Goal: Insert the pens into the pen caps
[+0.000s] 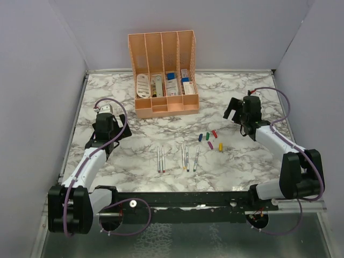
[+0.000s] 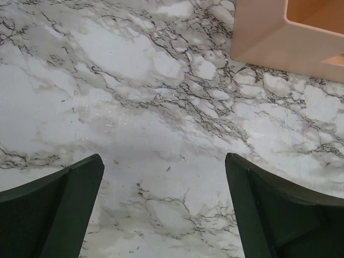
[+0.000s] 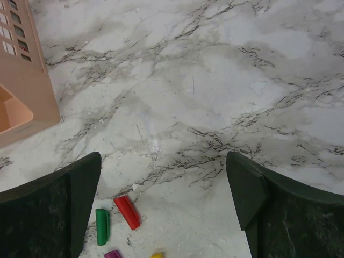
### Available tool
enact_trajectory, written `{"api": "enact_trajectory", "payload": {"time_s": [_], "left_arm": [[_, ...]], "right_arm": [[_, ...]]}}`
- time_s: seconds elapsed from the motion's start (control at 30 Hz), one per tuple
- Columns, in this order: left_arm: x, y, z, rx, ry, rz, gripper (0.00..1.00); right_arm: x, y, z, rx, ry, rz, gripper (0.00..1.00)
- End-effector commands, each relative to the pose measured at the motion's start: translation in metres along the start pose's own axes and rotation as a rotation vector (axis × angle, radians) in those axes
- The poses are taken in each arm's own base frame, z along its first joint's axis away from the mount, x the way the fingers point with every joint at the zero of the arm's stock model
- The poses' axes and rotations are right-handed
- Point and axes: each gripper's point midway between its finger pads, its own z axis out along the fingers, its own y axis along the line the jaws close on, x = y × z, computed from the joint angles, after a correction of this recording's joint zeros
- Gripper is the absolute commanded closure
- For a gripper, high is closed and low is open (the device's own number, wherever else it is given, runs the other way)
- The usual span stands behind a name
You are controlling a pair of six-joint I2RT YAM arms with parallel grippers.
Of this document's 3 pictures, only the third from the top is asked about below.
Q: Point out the red pen cap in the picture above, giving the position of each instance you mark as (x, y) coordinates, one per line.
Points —
(128, 211)

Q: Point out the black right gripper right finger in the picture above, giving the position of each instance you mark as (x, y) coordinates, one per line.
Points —
(282, 217)

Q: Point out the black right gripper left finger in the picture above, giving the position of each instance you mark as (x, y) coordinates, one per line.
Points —
(48, 217)

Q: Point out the peach plastic desk organizer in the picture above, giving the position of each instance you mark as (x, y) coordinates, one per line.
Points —
(28, 103)

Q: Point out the green pen cap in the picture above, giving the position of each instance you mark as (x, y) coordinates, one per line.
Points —
(102, 226)

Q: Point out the purple pen cap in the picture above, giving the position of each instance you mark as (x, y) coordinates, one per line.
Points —
(113, 254)

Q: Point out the yellow pen cap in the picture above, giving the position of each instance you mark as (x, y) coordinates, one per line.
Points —
(158, 255)

